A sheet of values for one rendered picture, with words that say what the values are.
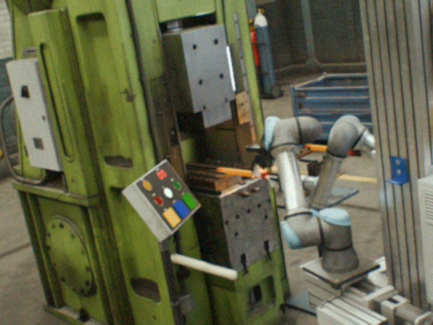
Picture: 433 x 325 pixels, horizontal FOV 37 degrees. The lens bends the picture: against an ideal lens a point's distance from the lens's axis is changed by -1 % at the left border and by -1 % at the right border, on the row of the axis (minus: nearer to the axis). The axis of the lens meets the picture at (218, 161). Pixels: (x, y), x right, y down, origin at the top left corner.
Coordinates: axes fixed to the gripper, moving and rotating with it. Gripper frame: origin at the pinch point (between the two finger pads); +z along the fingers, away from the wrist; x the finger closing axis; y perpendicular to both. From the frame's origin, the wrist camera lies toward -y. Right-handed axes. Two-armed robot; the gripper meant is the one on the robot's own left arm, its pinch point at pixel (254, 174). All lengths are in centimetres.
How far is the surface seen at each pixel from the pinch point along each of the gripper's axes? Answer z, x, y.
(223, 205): 17.9, -14.0, -3.7
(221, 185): 13.5, -7.8, -13.0
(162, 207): -7, -64, 0
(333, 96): 132, 333, -150
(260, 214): 30.8, 11.8, 3.5
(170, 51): -45, -17, -58
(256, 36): 244, 552, -437
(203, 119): -19.0, -12.2, -31.4
